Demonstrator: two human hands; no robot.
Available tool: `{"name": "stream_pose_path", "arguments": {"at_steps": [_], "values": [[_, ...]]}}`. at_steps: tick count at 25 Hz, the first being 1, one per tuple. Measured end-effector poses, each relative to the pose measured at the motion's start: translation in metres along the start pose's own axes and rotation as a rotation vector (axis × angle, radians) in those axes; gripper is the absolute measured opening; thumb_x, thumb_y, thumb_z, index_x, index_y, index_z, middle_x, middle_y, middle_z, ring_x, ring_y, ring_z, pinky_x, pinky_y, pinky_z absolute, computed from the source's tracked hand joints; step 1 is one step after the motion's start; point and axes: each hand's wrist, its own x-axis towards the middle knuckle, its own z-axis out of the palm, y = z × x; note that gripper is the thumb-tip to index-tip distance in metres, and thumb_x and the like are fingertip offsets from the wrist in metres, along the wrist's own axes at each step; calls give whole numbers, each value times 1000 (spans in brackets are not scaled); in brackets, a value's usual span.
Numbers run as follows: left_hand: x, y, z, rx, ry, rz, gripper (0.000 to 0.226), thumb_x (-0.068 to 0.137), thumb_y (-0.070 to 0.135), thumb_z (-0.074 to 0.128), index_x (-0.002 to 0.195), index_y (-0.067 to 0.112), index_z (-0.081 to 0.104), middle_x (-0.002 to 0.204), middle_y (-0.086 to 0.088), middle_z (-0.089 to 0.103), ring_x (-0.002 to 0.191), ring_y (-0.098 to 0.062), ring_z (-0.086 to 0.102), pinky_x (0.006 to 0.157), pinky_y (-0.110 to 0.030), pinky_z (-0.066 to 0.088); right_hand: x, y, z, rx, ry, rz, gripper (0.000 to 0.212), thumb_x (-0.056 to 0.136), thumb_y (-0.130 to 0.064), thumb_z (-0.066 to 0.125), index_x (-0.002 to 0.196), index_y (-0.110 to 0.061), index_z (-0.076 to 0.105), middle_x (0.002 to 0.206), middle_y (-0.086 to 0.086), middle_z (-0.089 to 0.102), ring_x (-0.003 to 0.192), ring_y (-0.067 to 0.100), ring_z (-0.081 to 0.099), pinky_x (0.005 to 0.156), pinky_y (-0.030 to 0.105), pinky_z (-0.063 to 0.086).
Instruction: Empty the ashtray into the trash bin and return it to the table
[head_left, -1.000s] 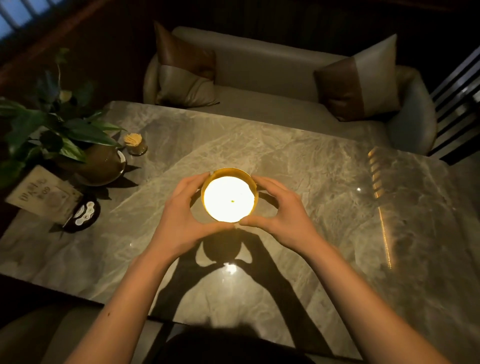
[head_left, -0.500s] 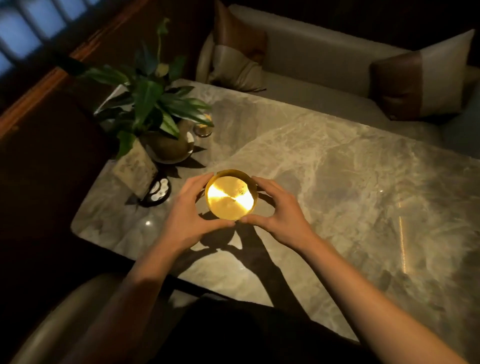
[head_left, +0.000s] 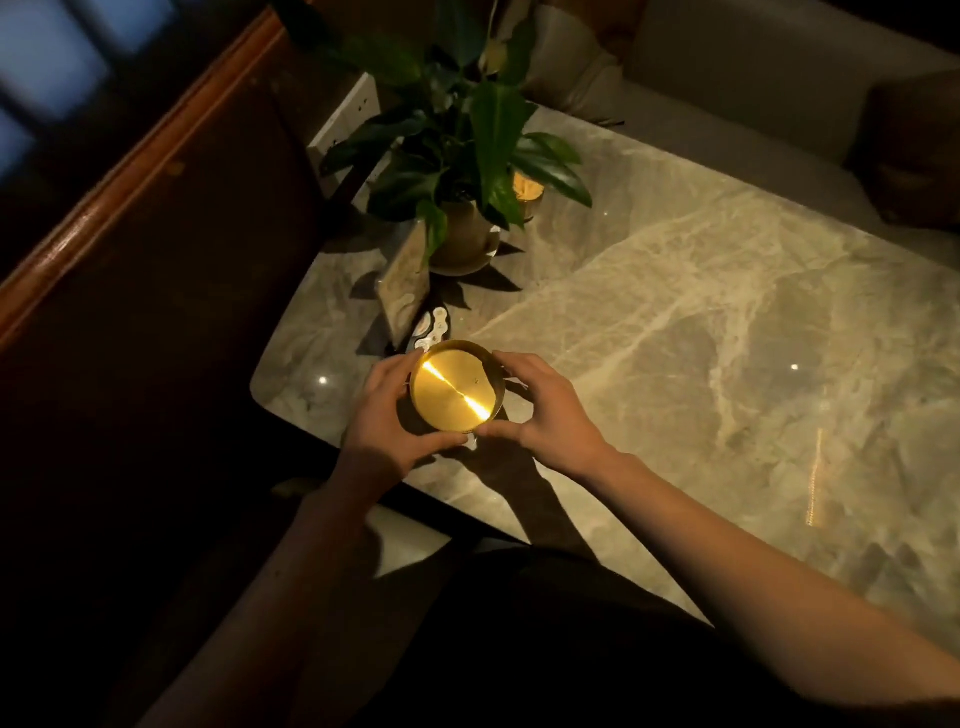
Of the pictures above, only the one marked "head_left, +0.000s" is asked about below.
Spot person's right hand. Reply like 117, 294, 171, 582
473, 350, 620, 485

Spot person's left hand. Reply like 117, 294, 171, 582
341, 348, 470, 496

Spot gold metal ashtray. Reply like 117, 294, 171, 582
408, 339, 508, 435

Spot person's left forearm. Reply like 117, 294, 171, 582
138, 479, 376, 728

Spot person's right forearm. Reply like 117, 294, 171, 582
584, 449, 960, 710

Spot beige bench seat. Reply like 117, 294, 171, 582
299, 503, 481, 728

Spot standing table sign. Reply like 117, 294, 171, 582
374, 218, 433, 350

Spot white saucer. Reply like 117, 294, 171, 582
428, 228, 502, 277

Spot black shirt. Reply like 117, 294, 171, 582
352, 547, 960, 728

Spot glass toothpick holder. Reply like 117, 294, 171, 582
512, 170, 547, 223

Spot dark wooden partition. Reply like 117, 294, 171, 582
0, 0, 331, 728

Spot green leafy plant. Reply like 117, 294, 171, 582
273, 0, 594, 260

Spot brown and beige cushion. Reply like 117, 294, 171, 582
521, 0, 650, 121

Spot grey upholstered sofa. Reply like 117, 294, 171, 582
517, 0, 960, 271

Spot maroon and white cushion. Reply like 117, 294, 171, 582
851, 71, 960, 230

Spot blue lit window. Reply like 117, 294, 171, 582
0, 0, 178, 181

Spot white wall panel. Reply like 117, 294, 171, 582
307, 72, 382, 200

